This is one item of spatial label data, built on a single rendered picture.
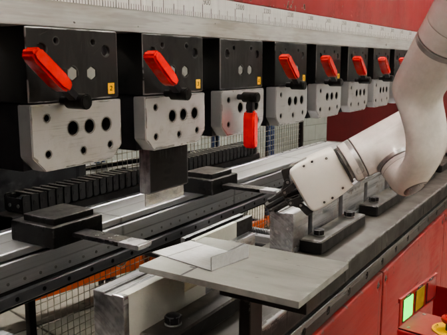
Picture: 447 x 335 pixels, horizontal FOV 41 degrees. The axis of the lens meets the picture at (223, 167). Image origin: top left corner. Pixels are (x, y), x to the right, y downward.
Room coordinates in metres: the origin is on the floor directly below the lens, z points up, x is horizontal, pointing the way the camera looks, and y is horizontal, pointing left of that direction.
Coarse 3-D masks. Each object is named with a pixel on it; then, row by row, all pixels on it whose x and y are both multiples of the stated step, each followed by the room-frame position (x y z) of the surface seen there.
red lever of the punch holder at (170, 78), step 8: (144, 56) 0.81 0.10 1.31; (152, 56) 0.80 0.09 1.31; (160, 56) 0.81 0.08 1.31; (152, 64) 0.81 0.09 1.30; (160, 64) 0.81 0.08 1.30; (168, 64) 0.82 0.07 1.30; (160, 72) 0.82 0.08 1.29; (168, 72) 0.82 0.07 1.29; (160, 80) 0.84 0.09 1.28; (168, 80) 0.83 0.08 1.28; (176, 80) 0.84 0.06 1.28; (176, 88) 0.85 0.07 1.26; (184, 88) 0.85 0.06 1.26; (168, 96) 0.87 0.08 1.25; (176, 96) 0.86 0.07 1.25; (184, 96) 0.85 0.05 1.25
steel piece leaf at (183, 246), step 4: (180, 244) 0.96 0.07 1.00; (184, 244) 0.96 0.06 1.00; (188, 244) 0.96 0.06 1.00; (192, 244) 0.96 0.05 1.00; (196, 244) 0.96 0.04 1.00; (200, 244) 0.96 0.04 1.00; (164, 248) 0.94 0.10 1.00; (168, 248) 0.94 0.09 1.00; (172, 248) 0.94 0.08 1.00; (176, 248) 0.94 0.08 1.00; (180, 248) 0.94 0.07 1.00; (184, 248) 0.94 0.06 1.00; (188, 248) 0.94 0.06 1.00; (192, 248) 0.94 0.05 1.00; (152, 252) 0.92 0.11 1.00; (156, 252) 0.92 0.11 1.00; (160, 252) 0.92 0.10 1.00; (164, 252) 0.92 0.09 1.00; (168, 252) 0.92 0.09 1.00; (172, 252) 0.92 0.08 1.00; (176, 252) 0.92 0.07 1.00; (164, 256) 0.90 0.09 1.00
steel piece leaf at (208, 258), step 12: (180, 252) 0.92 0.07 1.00; (192, 252) 0.92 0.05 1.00; (204, 252) 0.92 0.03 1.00; (216, 252) 0.92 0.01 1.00; (228, 252) 0.86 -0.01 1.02; (240, 252) 0.88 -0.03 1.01; (192, 264) 0.86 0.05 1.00; (204, 264) 0.86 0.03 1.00; (216, 264) 0.84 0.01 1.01; (228, 264) 0.86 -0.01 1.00
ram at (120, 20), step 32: (0, 0) 0.65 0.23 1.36; (32, 0) 0.68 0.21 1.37; (256, 0) 1.12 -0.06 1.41; (288, 0) 1.23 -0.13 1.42; (320, 0) 1.36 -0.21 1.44; (352, 0) 1.53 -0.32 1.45; (384, 0) 1.76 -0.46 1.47; (416, 0) 2.05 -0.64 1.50; (128, 32) 0.82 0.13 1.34; (160, 32) 0.88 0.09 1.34; (192, 32) 0.94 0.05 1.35; (224, 32) 1.02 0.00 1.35; (256, 32) 1.12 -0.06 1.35; (288, 32) 1.23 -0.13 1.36; (320, 32) 1.37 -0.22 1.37
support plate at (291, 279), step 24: (216, 240) 0.99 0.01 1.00; (144, 264) 0.87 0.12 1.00; (168, 264) 0.87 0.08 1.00; (240, 264) 0.87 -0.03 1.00; (264, 264) 0.87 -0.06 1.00; (288, 264) 0.87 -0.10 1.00; (312, 264) 0.87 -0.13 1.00; (336, 264) 0.87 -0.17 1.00; (216, 288) 0.79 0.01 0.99; (240, 288) 0.77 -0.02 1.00; (264, 288) 0.77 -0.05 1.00; (288, 288) 0.77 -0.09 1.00; (312, 288) 0.77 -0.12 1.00
